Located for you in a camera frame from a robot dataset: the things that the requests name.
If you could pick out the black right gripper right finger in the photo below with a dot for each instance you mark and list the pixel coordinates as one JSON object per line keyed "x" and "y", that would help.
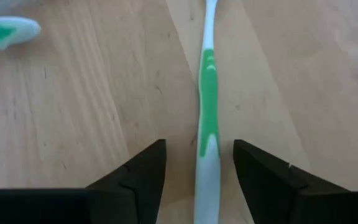
{"x": 259, "y": 180}

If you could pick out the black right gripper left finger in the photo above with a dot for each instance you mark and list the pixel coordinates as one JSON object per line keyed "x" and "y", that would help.
{"x": 141, "y": 180}

